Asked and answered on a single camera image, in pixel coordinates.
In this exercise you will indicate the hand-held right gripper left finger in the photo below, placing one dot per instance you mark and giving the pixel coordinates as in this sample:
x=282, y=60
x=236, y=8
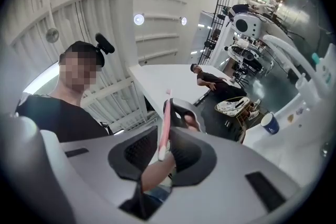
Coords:
x=105, y=173

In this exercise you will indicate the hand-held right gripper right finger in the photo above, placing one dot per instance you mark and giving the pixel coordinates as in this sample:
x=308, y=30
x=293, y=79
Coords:
x=223, y=178

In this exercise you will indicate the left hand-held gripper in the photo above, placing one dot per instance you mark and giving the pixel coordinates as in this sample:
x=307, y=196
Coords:
x=181, y=108

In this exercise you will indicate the pink toothbrush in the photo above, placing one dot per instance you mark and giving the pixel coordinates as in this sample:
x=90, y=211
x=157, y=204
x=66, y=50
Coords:
x=166, y=126

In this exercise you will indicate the blue cup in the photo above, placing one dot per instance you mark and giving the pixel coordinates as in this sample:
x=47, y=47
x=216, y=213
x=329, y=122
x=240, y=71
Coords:
x=270, y=123

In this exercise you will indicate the person's left forearm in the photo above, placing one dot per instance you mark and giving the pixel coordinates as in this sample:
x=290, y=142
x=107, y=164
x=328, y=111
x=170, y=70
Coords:
x=157, y=171

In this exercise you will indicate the person's left hand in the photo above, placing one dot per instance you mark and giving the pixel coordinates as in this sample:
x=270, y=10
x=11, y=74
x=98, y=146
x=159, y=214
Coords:
x=191, y=122

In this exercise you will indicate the white table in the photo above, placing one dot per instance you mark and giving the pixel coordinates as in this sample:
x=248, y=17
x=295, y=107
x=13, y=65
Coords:
x=173, y=81

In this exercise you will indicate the wicker chair with patterned cushion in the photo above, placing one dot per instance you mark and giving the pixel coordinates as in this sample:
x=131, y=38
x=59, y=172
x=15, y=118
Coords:
x=232, y=108

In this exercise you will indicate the person's blue jeans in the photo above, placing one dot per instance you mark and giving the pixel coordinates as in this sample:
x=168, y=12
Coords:
x=157, y=195

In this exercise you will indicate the person's black shirt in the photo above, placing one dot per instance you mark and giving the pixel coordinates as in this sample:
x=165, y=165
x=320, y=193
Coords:
x=65, y=120

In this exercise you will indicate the white sink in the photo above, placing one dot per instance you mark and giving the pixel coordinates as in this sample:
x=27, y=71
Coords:
x=286, y=144

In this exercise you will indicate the round ceiling light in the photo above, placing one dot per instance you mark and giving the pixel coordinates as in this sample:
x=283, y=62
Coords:
x=138, y=19
x=183, y=21

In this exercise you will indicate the white robot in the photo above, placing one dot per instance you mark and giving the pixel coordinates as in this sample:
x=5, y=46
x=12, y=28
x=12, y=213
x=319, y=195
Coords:
x=245, y=34

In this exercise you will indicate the black grid rack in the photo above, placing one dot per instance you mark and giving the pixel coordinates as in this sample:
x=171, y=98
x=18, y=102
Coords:
x=216, y=13

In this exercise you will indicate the person's head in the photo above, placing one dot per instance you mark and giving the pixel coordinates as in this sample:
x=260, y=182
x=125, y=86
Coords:
x=78, y=68

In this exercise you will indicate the white faucet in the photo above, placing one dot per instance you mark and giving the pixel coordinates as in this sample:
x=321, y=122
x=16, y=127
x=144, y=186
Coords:
x=291, y=57

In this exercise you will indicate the round grey ceiling fixture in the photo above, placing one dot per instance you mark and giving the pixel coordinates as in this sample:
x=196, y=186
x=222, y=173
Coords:
x=52, y=34

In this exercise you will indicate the white bottle with teal cap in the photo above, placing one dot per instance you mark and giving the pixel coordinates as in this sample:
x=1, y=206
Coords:
x=325, y=68

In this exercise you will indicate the black head camera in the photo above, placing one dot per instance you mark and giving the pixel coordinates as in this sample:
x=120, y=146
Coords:
x=105, y=44

